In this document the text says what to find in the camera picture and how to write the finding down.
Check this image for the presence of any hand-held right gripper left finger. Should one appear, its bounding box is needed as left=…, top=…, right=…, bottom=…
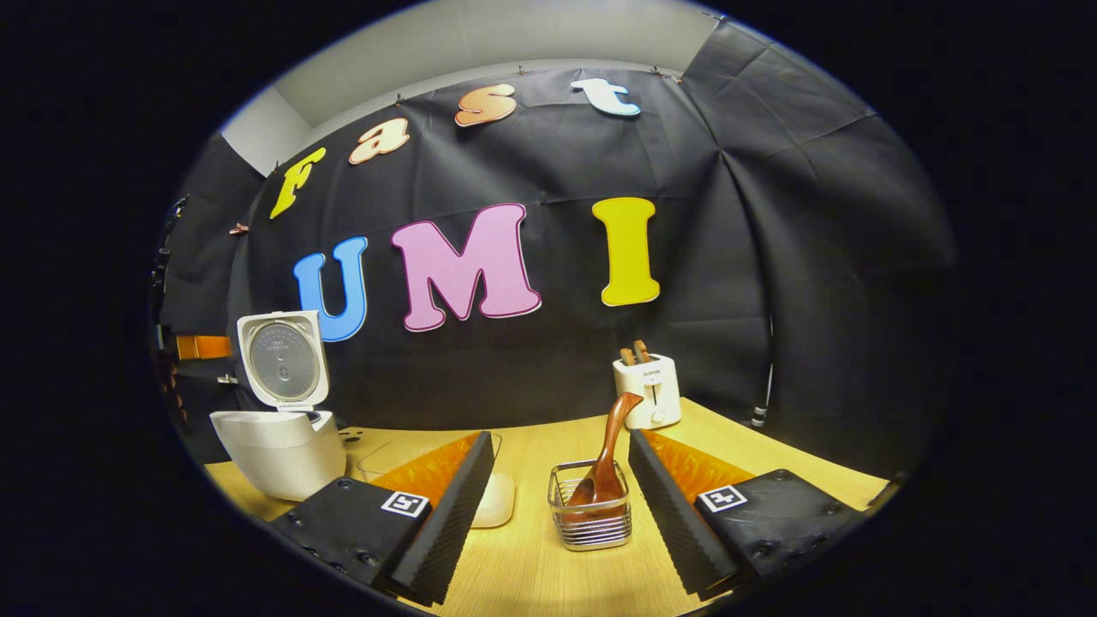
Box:
left=270, top=431, right=495, bottom=608

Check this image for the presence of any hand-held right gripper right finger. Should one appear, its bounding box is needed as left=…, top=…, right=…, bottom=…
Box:
left=628, top=428, right=875, bottom=601

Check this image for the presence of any white rice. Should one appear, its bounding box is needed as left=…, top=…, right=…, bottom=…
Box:
left=470, top=480, right=515, bottom=527

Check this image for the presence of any metal wire chopstick holder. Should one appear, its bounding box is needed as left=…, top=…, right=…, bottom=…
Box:
left=548, top=460, right=633, bottom=551

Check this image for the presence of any brown wooden spoon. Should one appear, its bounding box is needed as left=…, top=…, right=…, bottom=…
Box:
left=567, top=392, right=644, bottom=517

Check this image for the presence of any white rice cooker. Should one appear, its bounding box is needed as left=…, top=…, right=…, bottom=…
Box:
left=210, top=310, right=348, bottom=502

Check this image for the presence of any dark metal stand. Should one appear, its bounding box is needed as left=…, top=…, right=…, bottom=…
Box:
left=153, top=195, right=188, bottom=421

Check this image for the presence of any clear plastic container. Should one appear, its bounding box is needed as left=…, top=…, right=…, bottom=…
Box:
left=356, top=431, right=517, bottom=529

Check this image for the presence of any white toaster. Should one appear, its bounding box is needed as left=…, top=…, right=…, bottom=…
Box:
left=613, top=353, right=682, bottom=430

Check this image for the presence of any black backdrop cloth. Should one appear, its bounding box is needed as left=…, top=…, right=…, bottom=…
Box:
left=154, top=17, right=959, bottom=476

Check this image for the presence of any thin white cable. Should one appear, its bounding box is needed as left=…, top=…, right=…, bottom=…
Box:
left=752, top=315, right=775, bottom=428

